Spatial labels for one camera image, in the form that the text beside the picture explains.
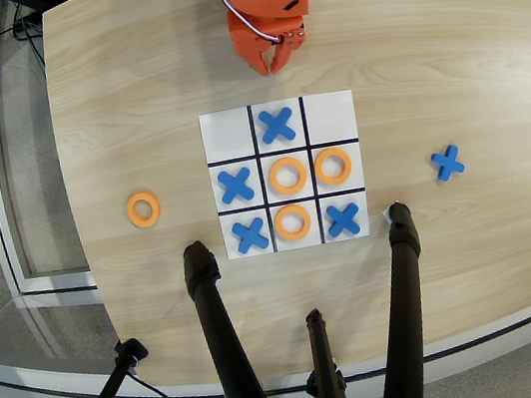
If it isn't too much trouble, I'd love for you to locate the orange foam ring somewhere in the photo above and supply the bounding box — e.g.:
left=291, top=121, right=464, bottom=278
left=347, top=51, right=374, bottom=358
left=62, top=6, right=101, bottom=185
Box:
left=124, top=189, right=165, bottom=230
left=265, top=154, right=311, bottom=198
left=271, top=201, right=315, bottom=244
left=310, top=144, right=355, bottom=189

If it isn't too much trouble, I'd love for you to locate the white tic-tac-toe grid sheet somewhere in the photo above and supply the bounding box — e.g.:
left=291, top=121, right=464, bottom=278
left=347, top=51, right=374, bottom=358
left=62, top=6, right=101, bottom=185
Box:
left=198, top=89, right=376, bottom=262

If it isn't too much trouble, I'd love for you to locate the blue foam cross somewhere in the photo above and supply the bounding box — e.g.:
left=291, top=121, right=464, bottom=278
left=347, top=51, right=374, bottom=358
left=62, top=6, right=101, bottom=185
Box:
left=230, top=215, right=272, bottom=256
left=427, top=143, right=467, bottom=186
left=323, top=200, right=365, bottom=240
left=216, top=166, right=258, bottom=205
left=257, top=105, right=298, bottom=148

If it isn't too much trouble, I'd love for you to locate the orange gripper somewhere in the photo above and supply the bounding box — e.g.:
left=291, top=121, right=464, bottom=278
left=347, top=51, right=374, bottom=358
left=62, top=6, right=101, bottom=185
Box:
left=225, top=0, right=314, bottom=82

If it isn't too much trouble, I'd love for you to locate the white arm cable bundle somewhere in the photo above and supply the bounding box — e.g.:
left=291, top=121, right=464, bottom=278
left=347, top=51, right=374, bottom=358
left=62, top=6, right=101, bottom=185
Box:
left=218, top=0, right=296, bottom=54

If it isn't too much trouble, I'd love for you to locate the thick black tripod leg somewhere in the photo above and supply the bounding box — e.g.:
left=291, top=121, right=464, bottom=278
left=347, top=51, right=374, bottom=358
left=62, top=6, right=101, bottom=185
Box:
left=346, top=199, right=446, bottom=398
left=179, top=231, right=282, bottom=398

